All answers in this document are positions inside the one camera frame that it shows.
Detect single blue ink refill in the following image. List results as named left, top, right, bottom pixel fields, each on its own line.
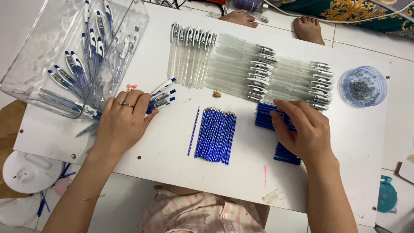
left=187, top=107, right=201, bottom=156

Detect thin gold bracelet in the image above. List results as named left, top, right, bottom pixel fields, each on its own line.
left=66, top=191, right=98, bottom=203

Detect round tub of metal springs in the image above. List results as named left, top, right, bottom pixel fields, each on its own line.
left=338, top=66, right=387, bottom=107

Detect brown cardboard sheet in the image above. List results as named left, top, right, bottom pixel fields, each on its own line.
left=0, top=99, right=31, bottom=199

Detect clear pen on floor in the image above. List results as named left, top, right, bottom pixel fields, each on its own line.
left=248, top=12, right=270, bottom=24

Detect white round lid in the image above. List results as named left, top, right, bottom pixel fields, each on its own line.
left=3, top=150, right=64, bottom=194

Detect bunch of blue ink refills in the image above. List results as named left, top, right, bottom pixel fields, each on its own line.
left=194, top=107, right=237, bottom=166

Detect purple plastic bottle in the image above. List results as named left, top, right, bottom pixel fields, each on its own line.
left=225, top=0, right=270, bottom=14

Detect long row of clear barrels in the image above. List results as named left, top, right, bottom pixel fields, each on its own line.
left=206, top=33, right=279, bottom=103

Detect pink patterned pyjamas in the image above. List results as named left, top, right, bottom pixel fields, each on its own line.
left=136, top=189, right=266, bottom=233

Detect black cables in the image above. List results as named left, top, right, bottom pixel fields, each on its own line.
left=152, top=0, right=227, bottom=17

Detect teal patterned fabric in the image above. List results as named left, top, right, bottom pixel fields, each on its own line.
left=278, top=0, right=414, bottom=40

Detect loose blue pen parts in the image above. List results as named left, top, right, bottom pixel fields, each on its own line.
left=36, top=162, right=77, bottom=217

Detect pile of assembled blue pens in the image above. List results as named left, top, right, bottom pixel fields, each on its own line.
left=39, top=0, right=141, bottom=118

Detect clear plastic bin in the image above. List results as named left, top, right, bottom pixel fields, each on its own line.
left=0, top=0, right=150, bottom=120

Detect small pink cup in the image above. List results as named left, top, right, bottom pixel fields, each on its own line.
left=53, top=177, right=72, bottom=197

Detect person's left hand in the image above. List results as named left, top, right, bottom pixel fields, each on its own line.
left=92, top=90, right=160, bottom=159

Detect assembled blue white pen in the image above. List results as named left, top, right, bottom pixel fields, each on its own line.
left=149, top=89, right=177, bottom=104
left=150, top=77, right=177, bottom=96
left=146, top=96, right=176, bottom=114

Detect short row of clear barrels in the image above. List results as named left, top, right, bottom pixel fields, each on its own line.
left=265, top=57, right=334, bottom=111

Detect upright row of clear barrels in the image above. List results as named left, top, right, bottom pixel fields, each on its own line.
left=167, top=22, right=218, bottom=89

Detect person's right hand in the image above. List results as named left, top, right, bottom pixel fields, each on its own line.
left=270, top=99, right=337, bottom=165

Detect row of blue pen tips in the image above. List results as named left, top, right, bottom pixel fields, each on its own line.
left=255, top=103, right=302, bottom=166

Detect white cable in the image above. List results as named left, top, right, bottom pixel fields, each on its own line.
left=263, top=0, right=414, bottom=25

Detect teal plastic lid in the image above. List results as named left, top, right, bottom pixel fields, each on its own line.
left=377, top=175, right=398, bottom=213

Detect white round plate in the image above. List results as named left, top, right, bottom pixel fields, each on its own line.
left=0, top=193, right=42, bottom=227

